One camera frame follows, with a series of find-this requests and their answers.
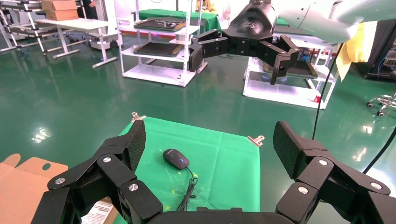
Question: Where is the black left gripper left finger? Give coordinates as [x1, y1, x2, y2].
[31, 119, 163, 224]

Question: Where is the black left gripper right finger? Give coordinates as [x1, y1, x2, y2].
[273, 121, 396, 224]

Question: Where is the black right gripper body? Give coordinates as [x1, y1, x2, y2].
[222, 3, 277, 58]

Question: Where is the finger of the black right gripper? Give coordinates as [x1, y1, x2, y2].
[189, 28, 231, 72]
[260, 35, 301, 85]

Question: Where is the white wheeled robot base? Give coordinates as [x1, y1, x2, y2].
[88, 32, 120, 50]

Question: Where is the brown cardboard mailer box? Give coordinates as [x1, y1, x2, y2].
[0, 154, 120, 224]

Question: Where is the white low shelf rack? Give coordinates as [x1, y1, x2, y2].
[242, 32, 339, 110]

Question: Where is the green covered background table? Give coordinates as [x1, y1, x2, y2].
[137, 8, 222, 33]

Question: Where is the white printed instruction sheet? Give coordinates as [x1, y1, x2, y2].
[81, 200, 114, 224]

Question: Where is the black flat tray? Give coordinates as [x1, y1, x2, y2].
[134, 18, 187, 33]
[134, 42, 184, 58]

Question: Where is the white two-tray shelf rack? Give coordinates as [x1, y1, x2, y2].
[114, 0, 208, 88]

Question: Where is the yellow hanging cloth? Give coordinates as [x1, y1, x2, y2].
[335, 21, 378, 83]

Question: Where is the office chair wheel base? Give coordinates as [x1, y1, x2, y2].
[366, 92, 396, 117]

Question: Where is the green table cloth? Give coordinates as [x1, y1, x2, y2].
[113, 116, 261, 224]

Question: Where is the white folding table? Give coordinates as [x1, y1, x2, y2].
[35, 18, 118, 69]

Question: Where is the closed brown cardboard carton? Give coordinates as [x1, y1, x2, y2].
[41, 0, 79, 21]

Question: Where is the metal pipe rack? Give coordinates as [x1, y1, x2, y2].
[0, 0, 84, 59]

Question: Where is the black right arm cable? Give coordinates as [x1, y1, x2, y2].
[311, 42, 345, 140]

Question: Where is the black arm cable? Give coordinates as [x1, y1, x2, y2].
[311, 42, 345, 140]
[362, 126, 396, 175]

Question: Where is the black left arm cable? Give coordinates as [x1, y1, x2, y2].
[362, 126, 396, 175]

